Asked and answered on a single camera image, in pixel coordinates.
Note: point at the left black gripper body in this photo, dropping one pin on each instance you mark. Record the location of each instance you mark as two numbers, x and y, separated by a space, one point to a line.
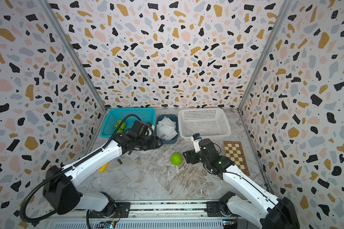
147 143

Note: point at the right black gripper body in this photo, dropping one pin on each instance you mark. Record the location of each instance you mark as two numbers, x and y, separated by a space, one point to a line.
197 158

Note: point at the green custard apple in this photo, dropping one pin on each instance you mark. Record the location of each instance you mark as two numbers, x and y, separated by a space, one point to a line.
176 159
120 125

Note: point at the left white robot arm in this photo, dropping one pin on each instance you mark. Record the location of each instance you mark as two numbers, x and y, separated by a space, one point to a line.
61 191

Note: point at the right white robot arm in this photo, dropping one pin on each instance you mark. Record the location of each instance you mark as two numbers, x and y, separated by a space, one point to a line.
260 207

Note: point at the pile of white foam nets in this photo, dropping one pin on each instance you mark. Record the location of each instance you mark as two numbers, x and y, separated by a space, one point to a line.
166 129

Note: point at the dark teal small bin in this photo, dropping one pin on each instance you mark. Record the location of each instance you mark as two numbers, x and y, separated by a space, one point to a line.
174 118

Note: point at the wooden chessboard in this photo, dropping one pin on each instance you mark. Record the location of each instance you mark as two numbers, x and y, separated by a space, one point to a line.
234 151

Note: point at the white plastic basket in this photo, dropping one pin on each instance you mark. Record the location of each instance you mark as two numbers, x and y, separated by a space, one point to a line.
208 122

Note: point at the yellow triangular plastic piece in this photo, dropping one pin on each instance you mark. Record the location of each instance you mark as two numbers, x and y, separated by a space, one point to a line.
103 168

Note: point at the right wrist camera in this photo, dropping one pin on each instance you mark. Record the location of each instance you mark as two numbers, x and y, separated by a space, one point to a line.
196 138

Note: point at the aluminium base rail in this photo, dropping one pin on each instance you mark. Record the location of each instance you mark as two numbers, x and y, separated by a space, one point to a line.
158 214

